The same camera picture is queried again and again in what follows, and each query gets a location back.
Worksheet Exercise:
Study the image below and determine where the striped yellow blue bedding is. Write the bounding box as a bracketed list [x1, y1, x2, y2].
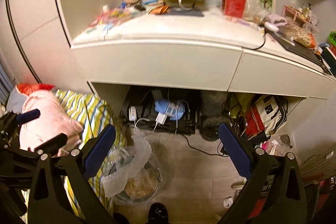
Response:
[55, 89, 127, 214]

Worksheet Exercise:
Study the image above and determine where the pink plush pillow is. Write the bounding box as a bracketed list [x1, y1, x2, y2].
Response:
[19, 90, 83, 156]

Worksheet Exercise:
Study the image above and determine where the green tissue box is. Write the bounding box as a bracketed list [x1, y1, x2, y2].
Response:
[328, 30, 336, 46]

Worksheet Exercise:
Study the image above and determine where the pink small rack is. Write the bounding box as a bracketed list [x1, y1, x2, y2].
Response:
[282, 6, 309, 24]

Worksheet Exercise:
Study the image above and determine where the blue fabric bundle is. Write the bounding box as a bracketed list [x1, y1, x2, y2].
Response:
[155, 99, 185, 121]

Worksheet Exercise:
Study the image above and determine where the framed photo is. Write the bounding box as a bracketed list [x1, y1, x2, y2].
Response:
[260, 0, 276, 14]

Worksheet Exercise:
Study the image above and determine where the red bag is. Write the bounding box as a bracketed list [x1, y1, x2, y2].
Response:
[245, 105, 265, 138]

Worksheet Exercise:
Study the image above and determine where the white computer mouse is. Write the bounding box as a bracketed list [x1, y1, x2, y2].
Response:
[264, 22, 279, 32]

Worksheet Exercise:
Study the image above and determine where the white power adapter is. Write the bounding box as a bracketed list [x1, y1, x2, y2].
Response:
[155, 113, 167, 125]

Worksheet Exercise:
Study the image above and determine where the small white pill bottle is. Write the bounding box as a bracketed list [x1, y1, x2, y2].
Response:
[102, 5, 110, 13]

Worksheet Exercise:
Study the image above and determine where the black laptop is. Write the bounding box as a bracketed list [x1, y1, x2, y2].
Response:
[269, 32, 332, 75]

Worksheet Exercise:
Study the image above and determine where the pink cartoon pouch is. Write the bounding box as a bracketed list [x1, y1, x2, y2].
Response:
[89, 8, 145, 27]

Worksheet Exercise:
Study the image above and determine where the black mouse cable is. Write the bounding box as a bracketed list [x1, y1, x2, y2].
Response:
[248, 32, 267, 51]

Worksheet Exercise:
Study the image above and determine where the large clear trash bag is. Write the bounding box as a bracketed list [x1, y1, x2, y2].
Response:
[101, 135, 151, 198]

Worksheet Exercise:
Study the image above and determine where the snack bag orange clear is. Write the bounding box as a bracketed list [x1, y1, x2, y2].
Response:
[280, 24, 316, 49]

